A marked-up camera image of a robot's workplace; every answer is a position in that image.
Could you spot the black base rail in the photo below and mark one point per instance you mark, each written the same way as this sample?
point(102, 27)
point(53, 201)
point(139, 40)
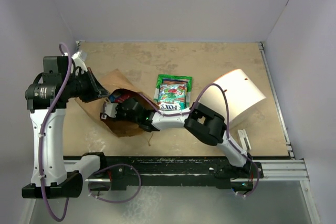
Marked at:
point(177, 171)

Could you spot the blue Burts chilli crisps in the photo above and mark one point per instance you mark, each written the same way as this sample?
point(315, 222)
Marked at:
point(164, 82)

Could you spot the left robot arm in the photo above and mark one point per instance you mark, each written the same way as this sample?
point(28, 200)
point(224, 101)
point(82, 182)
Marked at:
point(62, 79)

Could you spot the teal Fox's candy bag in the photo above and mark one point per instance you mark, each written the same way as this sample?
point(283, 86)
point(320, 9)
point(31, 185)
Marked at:
point(171, 106)

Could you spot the aluminium table frame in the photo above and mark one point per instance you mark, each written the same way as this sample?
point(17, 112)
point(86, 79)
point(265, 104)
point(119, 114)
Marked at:
point(279, 201)

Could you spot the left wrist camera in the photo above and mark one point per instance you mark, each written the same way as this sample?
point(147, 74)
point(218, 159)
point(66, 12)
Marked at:
point(79, 58)

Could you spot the light blue white snack packet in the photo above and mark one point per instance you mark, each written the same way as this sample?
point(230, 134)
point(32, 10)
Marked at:
point(119, 96)

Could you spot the brown paper bag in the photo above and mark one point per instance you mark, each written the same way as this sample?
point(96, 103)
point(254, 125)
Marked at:
point(119, 126)

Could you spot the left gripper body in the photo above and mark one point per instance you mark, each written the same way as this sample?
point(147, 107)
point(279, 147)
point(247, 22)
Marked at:
point(81, 85)

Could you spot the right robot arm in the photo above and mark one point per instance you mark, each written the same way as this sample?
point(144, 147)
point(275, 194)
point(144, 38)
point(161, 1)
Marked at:
point(202, 122)

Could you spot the small aluminium bracket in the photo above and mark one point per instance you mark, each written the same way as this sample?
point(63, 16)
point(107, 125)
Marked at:
point(244, 140)

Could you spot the green Chuba cassava chips bag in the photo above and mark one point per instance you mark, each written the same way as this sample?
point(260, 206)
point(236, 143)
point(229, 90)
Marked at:
point(162, 77)

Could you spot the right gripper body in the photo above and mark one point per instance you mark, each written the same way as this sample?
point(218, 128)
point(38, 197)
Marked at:
point(122, 115)

